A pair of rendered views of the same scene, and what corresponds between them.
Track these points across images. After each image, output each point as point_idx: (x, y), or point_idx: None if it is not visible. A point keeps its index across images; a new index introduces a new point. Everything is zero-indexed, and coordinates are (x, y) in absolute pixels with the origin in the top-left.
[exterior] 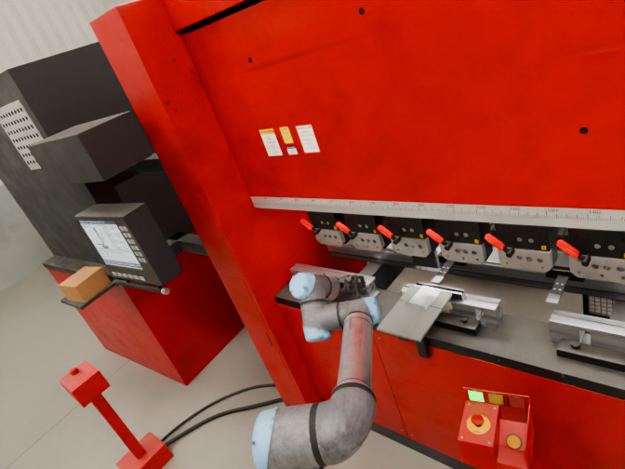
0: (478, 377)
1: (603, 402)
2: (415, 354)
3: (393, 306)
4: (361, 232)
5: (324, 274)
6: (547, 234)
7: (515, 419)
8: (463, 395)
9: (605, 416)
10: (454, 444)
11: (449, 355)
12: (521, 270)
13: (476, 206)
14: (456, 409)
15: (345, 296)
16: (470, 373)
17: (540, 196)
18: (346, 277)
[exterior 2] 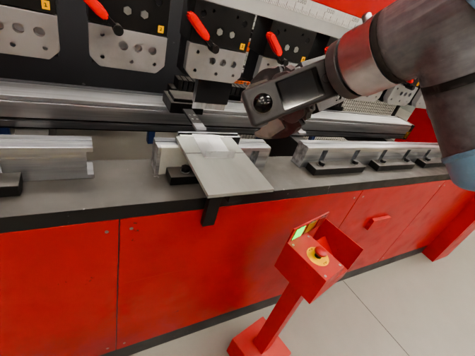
0: (256, 222)
1: (339, 198)
2: (188, 228)
3: (191, 162)
4: (126, 27)
5: (371, 14)
6: None
7: (266, 248)
8: (227, 252)
9: (333, 209)
10: (184, 314)
11: (237, 209)
12: (242, 117)
13: (327, 8)
14: (208, 273)
15: (322, 102)
16: (249, 222)
17: (378, 9)
18: (314, 59)
